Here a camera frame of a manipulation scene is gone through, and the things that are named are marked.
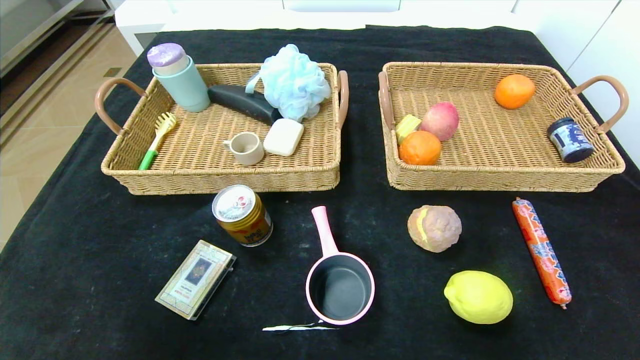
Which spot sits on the yellow green fruit slice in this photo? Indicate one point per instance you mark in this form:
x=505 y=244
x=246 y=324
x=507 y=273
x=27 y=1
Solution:
x=406 y=126

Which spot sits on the white soap bar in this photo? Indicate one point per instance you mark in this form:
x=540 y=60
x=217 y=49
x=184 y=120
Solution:
x=283 y=137

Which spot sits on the gold drink can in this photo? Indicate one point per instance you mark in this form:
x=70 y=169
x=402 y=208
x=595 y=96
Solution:
x=242 y=215

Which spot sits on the brown bread roll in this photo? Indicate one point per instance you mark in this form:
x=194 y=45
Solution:
x=435 y=229

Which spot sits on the white low table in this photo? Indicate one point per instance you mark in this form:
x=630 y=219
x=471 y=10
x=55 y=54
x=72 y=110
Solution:
x=225 y=17

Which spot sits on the orange fruit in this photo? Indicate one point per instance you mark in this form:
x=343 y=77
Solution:
x=515 y=91
x=420 y=148

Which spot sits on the black tablecloth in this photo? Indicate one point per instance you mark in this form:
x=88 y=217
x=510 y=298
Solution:
x=380 y=225

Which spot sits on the light blue bath loofah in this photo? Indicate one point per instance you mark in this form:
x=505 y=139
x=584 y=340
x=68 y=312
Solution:
x=295 y=82

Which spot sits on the beige bottle purple cap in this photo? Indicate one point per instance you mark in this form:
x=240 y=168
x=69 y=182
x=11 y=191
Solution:
x=167 y=55

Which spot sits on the pink saucepan grey inside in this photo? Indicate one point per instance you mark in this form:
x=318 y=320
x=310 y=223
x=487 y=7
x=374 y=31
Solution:
x=340 y=290

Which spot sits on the dark grey curved brush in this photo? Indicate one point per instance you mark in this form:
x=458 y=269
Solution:
x=240 y=100

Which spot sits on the gold white card box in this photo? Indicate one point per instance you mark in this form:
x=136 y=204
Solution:
x=195 y=280

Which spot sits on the small beige mug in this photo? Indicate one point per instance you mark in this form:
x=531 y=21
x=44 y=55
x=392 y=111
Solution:
x=250 y=152

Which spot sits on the yellow lemon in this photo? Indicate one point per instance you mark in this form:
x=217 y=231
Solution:
x=478 y=297

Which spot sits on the teal plastic cup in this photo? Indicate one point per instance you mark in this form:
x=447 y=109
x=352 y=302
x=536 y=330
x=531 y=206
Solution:
x=190 y=90

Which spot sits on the blue white jar black lid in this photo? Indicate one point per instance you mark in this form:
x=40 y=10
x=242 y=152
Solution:
x=570 y=141

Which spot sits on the red apple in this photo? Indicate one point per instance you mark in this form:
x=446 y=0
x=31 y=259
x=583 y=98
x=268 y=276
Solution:
x=440 y=121

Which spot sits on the orange sausage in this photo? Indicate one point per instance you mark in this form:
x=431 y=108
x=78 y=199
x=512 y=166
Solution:
x=542 y=252

